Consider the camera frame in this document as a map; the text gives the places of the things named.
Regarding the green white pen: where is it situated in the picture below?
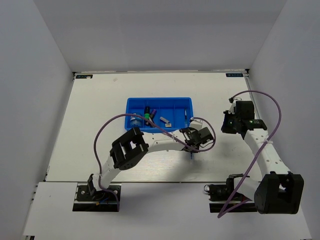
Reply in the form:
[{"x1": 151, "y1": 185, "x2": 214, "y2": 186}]
[{"x1": 184, "y1": 108, "x2": 188, "y2": 128}]

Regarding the white eraser stick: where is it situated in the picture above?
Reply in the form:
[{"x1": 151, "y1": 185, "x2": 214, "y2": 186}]
[{"x1": 159, "y1": 116, "x2": 170, "y2": 124}]

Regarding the purple cap black highlighter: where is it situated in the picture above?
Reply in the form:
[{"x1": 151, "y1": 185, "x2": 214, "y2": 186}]
[{"x1": 149, "y1": 109, "x2": 157, "y2": 120}]

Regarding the green cap black highlighter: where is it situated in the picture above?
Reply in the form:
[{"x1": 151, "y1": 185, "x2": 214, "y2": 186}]
[{"x1": 143, "y1": 106, "x2": 150, "y2": 120}]

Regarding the blue white tape roll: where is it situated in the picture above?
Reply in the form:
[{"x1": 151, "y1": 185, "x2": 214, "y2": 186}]
[{"x1": 129, "y1": 113, "x2": 144, "y2": 128}]

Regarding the yellow cap black highlighter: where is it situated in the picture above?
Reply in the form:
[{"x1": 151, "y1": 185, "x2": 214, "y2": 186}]
[{"x1": 144, "y1": 118, "x2": 156, "y2": 128}]

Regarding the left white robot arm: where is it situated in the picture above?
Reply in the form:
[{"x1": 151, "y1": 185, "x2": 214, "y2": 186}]
[{"x1": 87, "y1": 127, "x2": 216, "y2": 200}]

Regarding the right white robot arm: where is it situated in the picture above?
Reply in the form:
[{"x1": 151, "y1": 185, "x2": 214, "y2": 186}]
[{"x1": 221, "y1": 100, "x2": 304, "y2": 215}]

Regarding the blue divided plastic tray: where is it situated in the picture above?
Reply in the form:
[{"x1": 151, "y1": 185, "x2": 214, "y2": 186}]
[{"x1": 125, "y1": 97, "x2": 194, "y2": 132}]

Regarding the right corner label sticker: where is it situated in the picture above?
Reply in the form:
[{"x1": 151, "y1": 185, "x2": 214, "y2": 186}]
[{"x1": 225, "y1": 72, "x2": 244, "y2": 78}]

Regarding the corner label sticker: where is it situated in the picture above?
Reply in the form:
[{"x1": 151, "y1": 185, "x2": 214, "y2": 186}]
[
  {"x1": 225, "y1": 72, "x2": 244, "y2": 78},
  {"x1": 75, "y1": 74, "x2": 93, "y2": 79}
]

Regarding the left corner label sticker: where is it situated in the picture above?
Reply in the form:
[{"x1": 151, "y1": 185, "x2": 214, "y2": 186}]
[{"x1": 75, "y1": 74, "x2": 93, "y2": 79}]

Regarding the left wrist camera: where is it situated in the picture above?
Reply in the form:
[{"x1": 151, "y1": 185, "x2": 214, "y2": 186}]
[{"x1": 189, "y1": 117, "x2": 203, "y2": 131}]

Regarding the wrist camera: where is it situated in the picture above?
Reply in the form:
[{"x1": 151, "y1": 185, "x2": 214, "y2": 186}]
[
  {"x1": 228, "y1": 97, "x2": 237, "y2": 115},
  {"x1": 189, "y1": 117, "x2": 203, "y2": 131}
]

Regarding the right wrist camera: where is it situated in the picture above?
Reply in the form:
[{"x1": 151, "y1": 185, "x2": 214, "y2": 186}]
[{"x1": 228, "y1": 97, "x2": 237, "y2": 115}]

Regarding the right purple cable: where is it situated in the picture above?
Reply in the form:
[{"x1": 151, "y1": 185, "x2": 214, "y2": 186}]
[{"x1": 217, "y1": 89, "x2": 282, "y2": 219}]

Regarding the aluminium table rail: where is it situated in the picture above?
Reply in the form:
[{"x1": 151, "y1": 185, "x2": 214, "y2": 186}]
[{"x1": 244, "y1": 69, "x2": 285, "y2": 182}]

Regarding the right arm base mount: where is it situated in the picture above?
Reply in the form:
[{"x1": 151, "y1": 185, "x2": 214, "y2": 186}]
[{"x1": 203, "y1": 174, "x2": 257, "y2": 213}]

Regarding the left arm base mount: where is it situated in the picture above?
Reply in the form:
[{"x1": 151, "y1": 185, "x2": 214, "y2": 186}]
[{"x1": 72, "y1": 184, "x2": 119, "y2": 213}]

